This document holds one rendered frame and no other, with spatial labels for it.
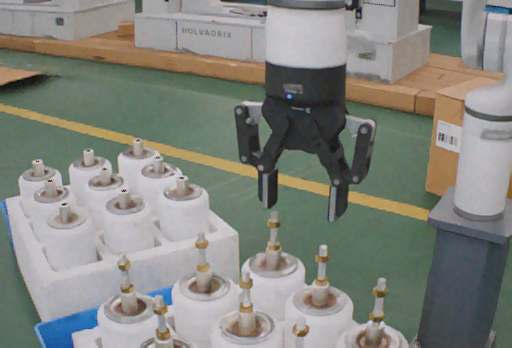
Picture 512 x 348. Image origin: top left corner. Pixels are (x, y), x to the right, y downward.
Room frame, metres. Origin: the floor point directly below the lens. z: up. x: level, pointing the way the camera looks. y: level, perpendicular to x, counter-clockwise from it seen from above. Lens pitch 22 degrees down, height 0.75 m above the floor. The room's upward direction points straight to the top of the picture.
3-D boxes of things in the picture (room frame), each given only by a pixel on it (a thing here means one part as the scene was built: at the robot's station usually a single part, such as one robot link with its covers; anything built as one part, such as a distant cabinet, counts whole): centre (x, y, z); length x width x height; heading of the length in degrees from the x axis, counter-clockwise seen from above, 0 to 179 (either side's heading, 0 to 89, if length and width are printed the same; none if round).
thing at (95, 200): (1.13, 0.30, 0.16); 0.10 x 0.10 x 0.18
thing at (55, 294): (1.13, 0.30, 0.09); 0.39 x 0.39 x 0.18; 31
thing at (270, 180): (0.58, -0.01, 0.49); 0.02 x 0.01 x 0.04; 154
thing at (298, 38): (0.58, -0.05, 0.66); 0.11 x 0.09 x 0.06; 154
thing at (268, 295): (0.82, -0.02, 0.16); 0.10 x 0.10 x 0.18
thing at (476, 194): (0.90, -0.37, 0.39); 0.09 x 0.09 x 0.17; 57
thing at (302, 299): (0.72, -0.08, 0.25); 0.08 x 0.08 x 0.01
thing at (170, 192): (1.09, 0.14, 0.25); 0.08 x 0.08 x 0.01
